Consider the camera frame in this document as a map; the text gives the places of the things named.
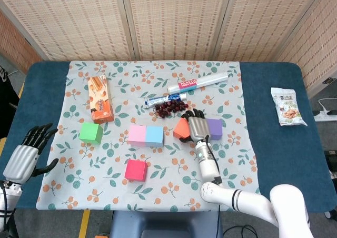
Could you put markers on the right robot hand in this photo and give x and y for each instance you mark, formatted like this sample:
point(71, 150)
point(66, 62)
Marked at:
point(198, 128)

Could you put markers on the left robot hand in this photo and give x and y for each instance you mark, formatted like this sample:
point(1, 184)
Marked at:
point(21, 161)

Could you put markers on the purple foam cube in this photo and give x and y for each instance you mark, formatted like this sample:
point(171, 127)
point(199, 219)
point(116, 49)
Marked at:
point(216, 128)

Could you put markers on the orange foam cube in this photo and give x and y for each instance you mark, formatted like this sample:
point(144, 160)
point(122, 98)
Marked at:
point(181, 129)

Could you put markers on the light blue foam cube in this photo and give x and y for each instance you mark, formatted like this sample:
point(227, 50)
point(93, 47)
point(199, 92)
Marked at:
point(155, 136)

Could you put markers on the pink foam cube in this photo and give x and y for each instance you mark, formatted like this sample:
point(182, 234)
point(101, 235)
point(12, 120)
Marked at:
point(137, 135)

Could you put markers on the green foam cube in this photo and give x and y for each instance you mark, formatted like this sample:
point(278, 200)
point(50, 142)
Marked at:
point(89, 132)

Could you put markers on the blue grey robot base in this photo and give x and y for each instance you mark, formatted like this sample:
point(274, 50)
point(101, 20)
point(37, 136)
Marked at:
point(163, 222)

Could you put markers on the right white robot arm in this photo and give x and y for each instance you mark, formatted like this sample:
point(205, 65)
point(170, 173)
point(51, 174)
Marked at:
point(208, 167)

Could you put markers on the dark red grape bunch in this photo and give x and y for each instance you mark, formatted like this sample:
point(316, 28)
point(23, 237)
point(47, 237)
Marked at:
point(163, 111)

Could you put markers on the plastic food wrap roll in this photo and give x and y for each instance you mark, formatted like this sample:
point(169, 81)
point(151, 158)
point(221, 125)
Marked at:
point(200, 82)

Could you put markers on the white blue toothpaste tube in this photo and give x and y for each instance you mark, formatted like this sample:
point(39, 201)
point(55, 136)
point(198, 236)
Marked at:
point(158, 101)

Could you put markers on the floral print tablecloth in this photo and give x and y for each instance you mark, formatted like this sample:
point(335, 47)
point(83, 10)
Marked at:
point(158, 77)

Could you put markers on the red foam cube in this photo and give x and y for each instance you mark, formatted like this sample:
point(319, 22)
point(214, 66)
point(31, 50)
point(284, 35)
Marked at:
point(135, 169)

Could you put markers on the nut snack bag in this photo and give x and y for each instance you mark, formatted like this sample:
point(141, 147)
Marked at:
point(288, 109)

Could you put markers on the orange biscuit box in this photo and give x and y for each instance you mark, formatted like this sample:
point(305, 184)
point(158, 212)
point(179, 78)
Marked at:
point(100, 101)

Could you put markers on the bamboo folding screen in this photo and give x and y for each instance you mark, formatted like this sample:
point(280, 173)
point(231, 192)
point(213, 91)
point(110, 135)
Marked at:
point(171, 19)

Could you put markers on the white power strip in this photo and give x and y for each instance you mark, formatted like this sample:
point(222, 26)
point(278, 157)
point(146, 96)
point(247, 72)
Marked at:
point(326, 116)

